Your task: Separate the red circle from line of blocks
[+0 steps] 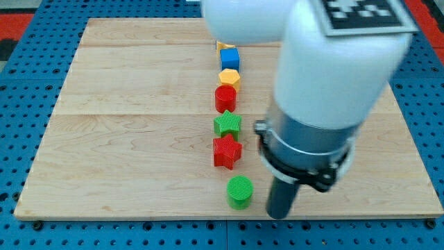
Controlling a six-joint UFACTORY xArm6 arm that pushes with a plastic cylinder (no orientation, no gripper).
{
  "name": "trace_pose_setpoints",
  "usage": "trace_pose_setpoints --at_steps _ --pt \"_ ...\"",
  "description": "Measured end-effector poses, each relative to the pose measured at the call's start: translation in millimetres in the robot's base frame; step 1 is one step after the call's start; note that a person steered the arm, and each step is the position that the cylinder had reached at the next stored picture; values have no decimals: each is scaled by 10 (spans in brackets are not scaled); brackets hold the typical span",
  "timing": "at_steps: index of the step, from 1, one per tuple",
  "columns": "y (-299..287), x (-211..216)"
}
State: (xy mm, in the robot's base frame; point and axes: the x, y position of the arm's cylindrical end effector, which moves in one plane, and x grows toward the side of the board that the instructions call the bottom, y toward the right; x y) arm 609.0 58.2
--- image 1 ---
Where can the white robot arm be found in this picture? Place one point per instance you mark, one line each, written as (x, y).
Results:
(335, 59)

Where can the green cylinder block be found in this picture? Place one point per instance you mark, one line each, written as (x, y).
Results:
(239, 192)

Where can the red cylinder block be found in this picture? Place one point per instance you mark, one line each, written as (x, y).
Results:
(225, 98)

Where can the red star block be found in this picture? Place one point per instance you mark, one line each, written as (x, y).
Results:
(226, 151)

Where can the yellow hexagon block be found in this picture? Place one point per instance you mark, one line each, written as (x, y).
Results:
(230, 77)

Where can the black white fiducial marker tag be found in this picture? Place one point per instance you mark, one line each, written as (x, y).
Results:
(363, 17)

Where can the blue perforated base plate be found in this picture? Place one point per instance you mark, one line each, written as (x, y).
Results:
(38, 42)

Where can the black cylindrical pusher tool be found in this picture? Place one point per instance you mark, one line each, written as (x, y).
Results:
(280, 198)

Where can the blue cube block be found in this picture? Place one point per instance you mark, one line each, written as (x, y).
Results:
(230, 59)

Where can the yellow block at far end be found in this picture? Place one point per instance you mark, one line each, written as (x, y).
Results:
(221, 46)

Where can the light wooden board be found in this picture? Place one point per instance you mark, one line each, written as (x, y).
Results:
(130, 137)

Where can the green star block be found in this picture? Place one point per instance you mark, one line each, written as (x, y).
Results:
(228, 123)

